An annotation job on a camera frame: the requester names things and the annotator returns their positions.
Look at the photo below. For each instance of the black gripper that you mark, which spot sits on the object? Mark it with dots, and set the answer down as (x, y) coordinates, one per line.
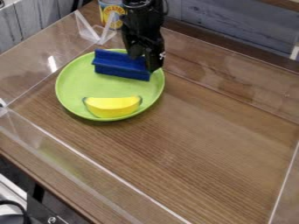
(142, 23)

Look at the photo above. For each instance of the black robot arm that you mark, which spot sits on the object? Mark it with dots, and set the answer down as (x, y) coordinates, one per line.
(142, 31)

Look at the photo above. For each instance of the green round plate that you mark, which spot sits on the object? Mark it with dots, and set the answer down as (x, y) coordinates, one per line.
(78, 82)

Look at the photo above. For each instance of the yellow labelled tin can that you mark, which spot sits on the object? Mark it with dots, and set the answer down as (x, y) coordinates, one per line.
(111, 10)

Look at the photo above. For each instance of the yellow half-round block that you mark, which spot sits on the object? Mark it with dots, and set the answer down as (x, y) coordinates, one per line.
(112, 107)

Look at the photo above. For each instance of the clear acrylic corner bracket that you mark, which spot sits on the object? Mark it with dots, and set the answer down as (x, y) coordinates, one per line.
(95, 33)

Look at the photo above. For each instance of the clear acrylic tray wall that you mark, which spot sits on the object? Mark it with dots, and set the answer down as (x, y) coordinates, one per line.
(202, 159)

